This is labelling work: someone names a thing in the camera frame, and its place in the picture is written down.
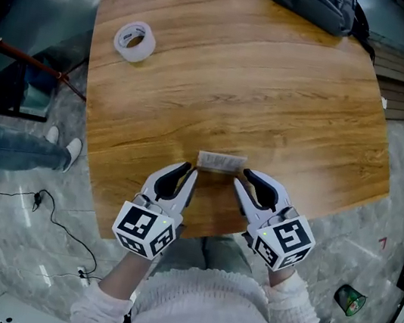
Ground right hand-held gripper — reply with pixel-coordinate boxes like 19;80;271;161
219;166;327;278

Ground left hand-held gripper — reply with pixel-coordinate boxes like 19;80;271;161
107;151;200;266

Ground white printed card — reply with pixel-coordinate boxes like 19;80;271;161
197;151;247;174

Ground person's right forearm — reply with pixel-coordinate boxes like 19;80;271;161
258;262;340;323

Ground person's left forearm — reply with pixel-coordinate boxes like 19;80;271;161
67;241;157;323

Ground person's grey trousers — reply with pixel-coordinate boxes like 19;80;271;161
149;223;259;293

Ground person's white knit sweater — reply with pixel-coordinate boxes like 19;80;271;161
67;246;389;323

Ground white power strip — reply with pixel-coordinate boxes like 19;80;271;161
73;265;94;289

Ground green mesh waste bin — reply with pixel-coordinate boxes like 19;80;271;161
330;281;369;321

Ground clear tape roll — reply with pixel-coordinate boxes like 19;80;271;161
110;16;160;67

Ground dark wooden pallet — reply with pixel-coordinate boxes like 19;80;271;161
353;30;404;123

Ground white board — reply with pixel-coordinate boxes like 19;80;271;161
0;290;76;323

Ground black metal rack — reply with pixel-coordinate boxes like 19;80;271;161
0;42;61;125

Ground red metal pole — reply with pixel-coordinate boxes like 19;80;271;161
0;30;96;103

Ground grey bag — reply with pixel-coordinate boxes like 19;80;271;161
263;0;359;40

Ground black floor cable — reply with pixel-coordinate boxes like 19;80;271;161
0;182;116;283

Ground black bag strap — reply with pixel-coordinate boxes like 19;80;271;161
344;1;385;64

